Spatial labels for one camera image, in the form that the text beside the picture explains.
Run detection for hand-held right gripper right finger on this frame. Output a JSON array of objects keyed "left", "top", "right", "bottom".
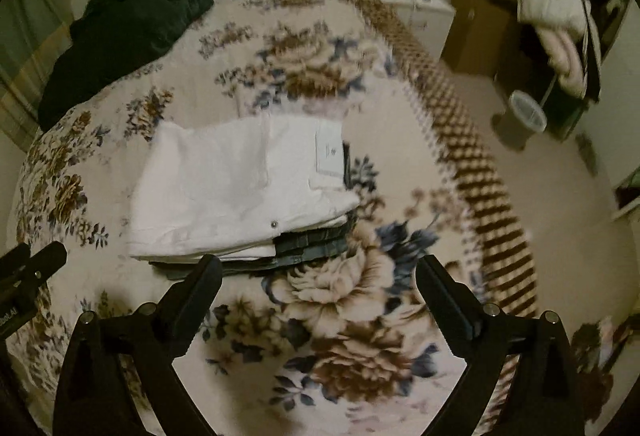
[{"left": 416, "top": 254, "right": 587, "bottom": 436}]

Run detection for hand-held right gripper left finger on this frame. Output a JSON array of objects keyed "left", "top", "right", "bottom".
[{"left": 52, "top": 254, "right": 224, "bottom": 436}]

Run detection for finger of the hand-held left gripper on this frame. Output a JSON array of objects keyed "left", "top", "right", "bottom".
[
  {"left": 15, "top": 242, "right": 69, "bottom": 297},
  {"left": 0, "top": 243, "right": 32, "bottom": 273}
]

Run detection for white pants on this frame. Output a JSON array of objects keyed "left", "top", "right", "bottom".
[{"left": 125, "top": 118, "right": 362, "bottom": 263}]

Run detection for dark green folded pants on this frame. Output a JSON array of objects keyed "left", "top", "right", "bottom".
[{"left": 272, "top": 215, "right": 359, "bottom": 249}]

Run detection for grey-blue folded jeans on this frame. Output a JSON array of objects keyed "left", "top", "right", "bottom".
[{"left": 149, "top": 236, "right": 353, "bottom": 279}]

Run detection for floral bed blanket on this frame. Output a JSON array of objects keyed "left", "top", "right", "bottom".
[{"left": 9, "top": 0, "right": 543, "bottom": 436}]

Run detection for brown checked bed sheet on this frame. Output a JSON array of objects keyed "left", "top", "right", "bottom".
[{"left": 341, "top": 0, "right": 540, "bottom": 319}]

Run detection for green striped curtain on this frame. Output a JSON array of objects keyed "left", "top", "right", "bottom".
[{"left": 0, "top": 0, "right": 72, "bottom": 149}]

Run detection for round waste bin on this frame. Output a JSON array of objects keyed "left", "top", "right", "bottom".
[{"left": 501, "top": 90, "right": 549, "bottom": 150}]

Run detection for dark green pillows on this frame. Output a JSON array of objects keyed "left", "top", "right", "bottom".
[{"left": 36, "top": 0, "right": 217, "bottom": 133}]

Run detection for pink garment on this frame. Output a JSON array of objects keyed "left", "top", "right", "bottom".
[{"left": 536, "top": 28, "right": 589, "bottom": 100}]

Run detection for white wardrobe shelf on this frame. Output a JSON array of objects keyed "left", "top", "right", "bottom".
[{"left": 574, "top": 0, "right": 640, "bottom": 223}]

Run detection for cardboard box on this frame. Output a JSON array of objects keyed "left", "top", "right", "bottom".
[{"left": 439, "top": 0, "right": 522, "bottom": 77}]

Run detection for white nightstand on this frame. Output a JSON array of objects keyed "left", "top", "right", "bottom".
[{"left": 371, "top": 0, "right": 457, "bottom": 62}]

